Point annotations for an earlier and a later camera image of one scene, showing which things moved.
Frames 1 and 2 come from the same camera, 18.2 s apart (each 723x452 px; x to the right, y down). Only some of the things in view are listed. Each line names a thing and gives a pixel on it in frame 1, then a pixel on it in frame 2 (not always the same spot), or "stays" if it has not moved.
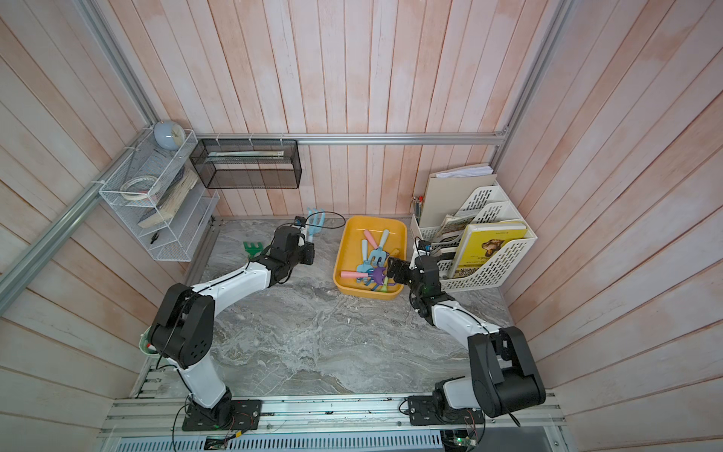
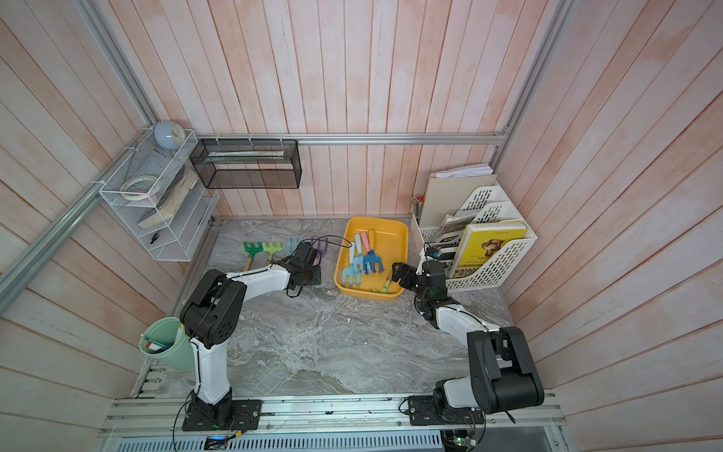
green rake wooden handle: x=252 y=250 stays
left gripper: x=309 y=258 → x=316 y=276
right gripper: x=400 y=264 stays
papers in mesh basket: x=244 y=155 stays
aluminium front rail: x=340 y=416 stays
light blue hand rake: x=379 y=252 → x=356 y=266
